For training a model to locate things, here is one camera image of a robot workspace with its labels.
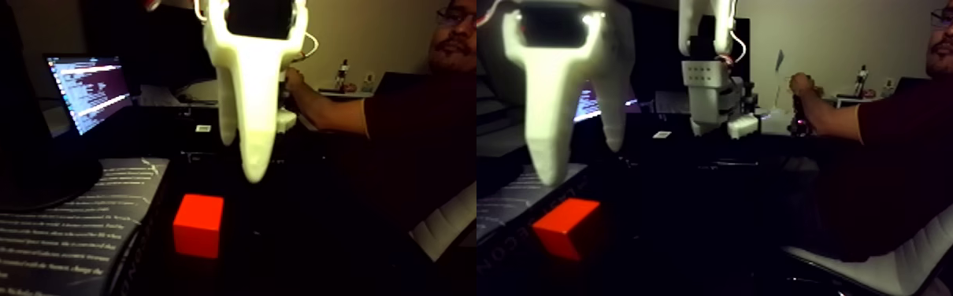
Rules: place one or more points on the person's hand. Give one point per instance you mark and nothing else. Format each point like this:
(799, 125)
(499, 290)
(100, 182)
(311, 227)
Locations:
(803, 86)

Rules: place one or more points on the dark leader arm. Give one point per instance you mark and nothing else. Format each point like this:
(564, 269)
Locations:
(799, 120)

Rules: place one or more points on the black book with white text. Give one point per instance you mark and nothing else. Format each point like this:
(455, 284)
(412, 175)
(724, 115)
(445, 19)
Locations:
(30, 240)

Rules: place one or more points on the white chair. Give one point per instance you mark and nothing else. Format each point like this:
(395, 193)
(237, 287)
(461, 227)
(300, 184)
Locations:
(898, 269)

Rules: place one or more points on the red cube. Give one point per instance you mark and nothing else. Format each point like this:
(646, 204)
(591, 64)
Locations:
(198, 227)

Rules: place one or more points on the small figurine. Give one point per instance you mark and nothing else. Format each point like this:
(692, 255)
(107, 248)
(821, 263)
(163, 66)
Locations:
(861, 80)

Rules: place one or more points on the small white label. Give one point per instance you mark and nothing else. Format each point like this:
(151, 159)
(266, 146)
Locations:
(203, 128)

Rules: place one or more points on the black wide monitor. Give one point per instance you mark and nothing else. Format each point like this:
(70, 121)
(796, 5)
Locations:
(154, 41)

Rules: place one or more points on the open laptop with lit screen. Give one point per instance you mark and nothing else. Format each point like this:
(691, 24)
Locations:
(88, 87)

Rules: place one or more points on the person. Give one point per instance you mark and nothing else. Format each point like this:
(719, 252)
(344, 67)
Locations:
(931, 140)

